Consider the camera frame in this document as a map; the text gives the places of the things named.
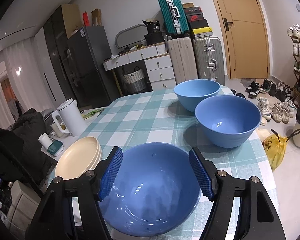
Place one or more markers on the beige hard suitcase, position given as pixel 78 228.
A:
pixel 183 60

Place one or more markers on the large blue bowl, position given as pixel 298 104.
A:
pixel 227 120

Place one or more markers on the yellow plastic bag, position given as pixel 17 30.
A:
pixel 275 147

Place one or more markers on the grey oval mirror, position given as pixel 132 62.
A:
pixel 131 36

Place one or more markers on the teal checkered tablecloth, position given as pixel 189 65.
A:
pixel 159 117

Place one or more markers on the silver hard suitcase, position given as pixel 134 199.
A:
pixel 209 58

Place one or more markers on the black refrigerator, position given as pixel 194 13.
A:
pixel 93 86

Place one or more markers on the teal hard suitcase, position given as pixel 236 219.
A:
pixel 174 18

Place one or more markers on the woven laundry basket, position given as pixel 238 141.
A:
pixel 135 81

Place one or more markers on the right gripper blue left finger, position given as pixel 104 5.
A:
pixel 107 171

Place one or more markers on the white desk with drawers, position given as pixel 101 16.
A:
pixel 155 62

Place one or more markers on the cream plate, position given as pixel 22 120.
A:
pixel 97 159
pixel 77 158

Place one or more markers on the black bag on desk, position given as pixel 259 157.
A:
pixel 154 34

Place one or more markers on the green packet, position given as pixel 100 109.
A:
pixel 92 113

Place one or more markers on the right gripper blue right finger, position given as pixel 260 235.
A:
pixel 204 170

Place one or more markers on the light blue bowl back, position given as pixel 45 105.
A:
pixel 192 92

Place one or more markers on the white electric kettle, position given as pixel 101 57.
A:
pixel 70 115

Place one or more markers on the wooden door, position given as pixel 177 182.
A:
pixel 245 38

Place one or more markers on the white cup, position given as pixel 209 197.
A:
pixel 45 140

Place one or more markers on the teal lid food container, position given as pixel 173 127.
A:
pixel 55 148

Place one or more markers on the stack of shoe boxes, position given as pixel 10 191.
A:
pixel 198 24

